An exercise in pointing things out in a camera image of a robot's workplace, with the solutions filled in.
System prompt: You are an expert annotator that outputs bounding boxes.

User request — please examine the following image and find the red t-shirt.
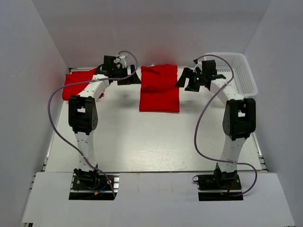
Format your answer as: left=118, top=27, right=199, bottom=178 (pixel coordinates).
left=139, top=64, right=180, bottom=113
left=62, top=69, right=109, bottom=101

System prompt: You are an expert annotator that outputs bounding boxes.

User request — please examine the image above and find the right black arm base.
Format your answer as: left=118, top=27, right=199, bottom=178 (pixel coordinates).
left=192, top=169, right=243, bottom=201

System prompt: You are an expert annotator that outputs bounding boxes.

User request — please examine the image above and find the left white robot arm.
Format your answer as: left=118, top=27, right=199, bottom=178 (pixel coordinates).
left=68, top=51, right=141, bottom=171

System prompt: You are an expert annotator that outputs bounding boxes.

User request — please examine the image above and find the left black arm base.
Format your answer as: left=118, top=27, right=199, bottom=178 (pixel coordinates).
left=69, top=169, right=119, bottom=201

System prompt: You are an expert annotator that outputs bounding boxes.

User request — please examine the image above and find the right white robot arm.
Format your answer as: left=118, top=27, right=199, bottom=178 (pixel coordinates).
left=175, top=60, right=256, bottom=174

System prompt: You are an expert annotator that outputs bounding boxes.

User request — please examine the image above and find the white plastic basket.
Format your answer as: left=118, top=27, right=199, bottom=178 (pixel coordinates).
left=203, top=52, right=258, bottom=97

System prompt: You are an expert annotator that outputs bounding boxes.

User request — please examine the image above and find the folded red t-shirt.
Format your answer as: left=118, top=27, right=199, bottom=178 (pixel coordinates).
left=62, top=69, right=109, bottom=101

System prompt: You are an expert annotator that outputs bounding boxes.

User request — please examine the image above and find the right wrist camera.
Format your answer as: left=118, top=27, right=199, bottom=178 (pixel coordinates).
left=193, top=59, right=202, bottom=74

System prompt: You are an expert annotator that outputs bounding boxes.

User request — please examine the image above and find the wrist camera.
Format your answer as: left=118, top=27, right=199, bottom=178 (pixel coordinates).
left=193, top=59, right=202, bottom=74
left=115, top=54, right=128, bottom=67

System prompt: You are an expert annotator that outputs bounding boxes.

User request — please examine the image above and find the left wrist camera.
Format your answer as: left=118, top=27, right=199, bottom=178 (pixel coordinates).
left=115, top=54, right=128, bottom=67

